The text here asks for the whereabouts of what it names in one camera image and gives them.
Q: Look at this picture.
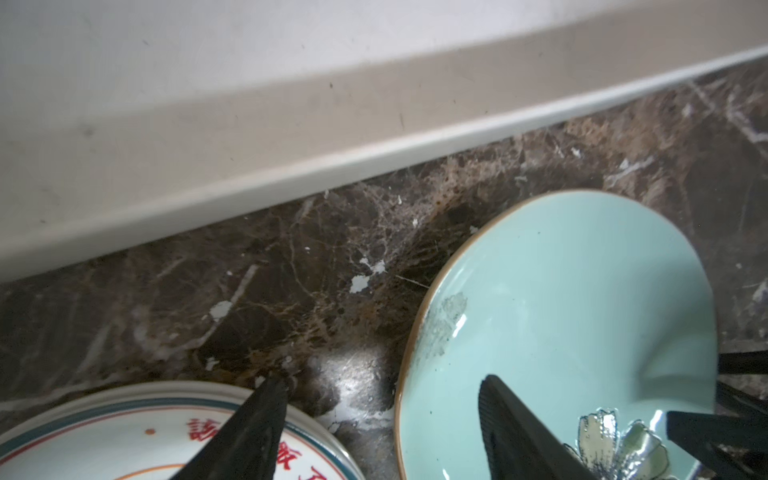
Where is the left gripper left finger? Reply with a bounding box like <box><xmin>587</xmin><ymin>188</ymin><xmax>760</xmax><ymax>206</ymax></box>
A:
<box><xmin>173</xmin><ymin>379</ymin><xmax>288</xmax><ymax>480</ymax></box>

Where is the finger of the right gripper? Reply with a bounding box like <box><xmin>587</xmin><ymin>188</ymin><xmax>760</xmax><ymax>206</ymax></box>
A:
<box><xmin>716</xmin><ymin>350</ymin><xmax>767</xmax><ymax>414</ymax></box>
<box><xmin>666</xmin><ymin>411</ymin><xmax>767</xmax><ymax>479</ymax></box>

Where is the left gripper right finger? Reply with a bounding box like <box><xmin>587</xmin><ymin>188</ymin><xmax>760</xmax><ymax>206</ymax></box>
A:
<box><xmin>478</xmin><ymin>375</ymin><xmax>594</xmax><ymax>480</ymax></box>

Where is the white plate orange sunburst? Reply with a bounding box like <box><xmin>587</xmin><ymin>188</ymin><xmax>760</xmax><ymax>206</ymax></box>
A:
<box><xmin>1</xmin><ymin>381</ymin><xmax>364</xmax><ymax>479</ymax></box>

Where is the mint green flower plate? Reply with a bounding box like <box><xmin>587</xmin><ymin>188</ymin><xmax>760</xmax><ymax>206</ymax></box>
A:
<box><xmin>395</xmin><ymin>190</ymin><xmax>718</xmax><ymax>479</ymax></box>

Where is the white plastic bin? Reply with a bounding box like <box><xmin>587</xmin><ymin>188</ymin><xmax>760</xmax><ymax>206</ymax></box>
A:
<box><xmin>1</xmin><ymin>1</ymin><xmax>767</xmax><ymax>281</ymax></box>

